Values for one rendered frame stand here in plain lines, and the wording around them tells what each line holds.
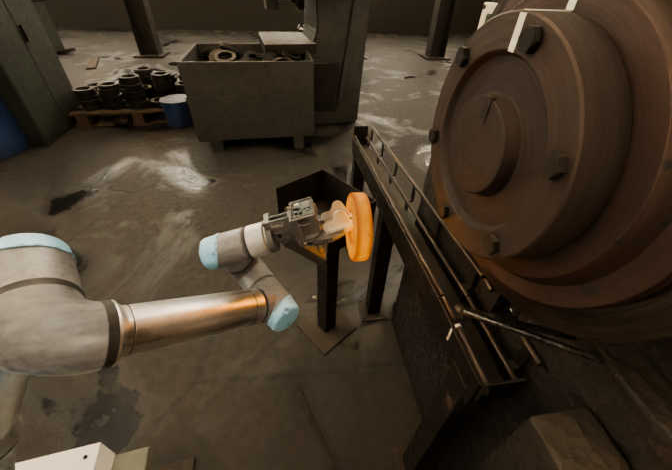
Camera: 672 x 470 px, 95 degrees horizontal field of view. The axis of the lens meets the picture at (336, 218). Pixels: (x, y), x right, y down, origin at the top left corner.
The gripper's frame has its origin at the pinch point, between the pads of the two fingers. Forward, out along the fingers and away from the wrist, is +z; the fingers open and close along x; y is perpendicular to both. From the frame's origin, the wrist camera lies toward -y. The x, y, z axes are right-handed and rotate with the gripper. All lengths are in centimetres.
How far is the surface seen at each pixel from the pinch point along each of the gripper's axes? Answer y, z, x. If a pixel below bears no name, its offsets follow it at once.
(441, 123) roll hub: 22.1, 15.8, -10.1
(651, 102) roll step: 30, 23, -33
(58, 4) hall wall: 146, -569, 979
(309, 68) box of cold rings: -11, -1, 217
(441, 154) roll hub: 17.9, 14.9, -12.1
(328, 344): -79, -25, 20
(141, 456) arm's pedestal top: -38, -69, -22
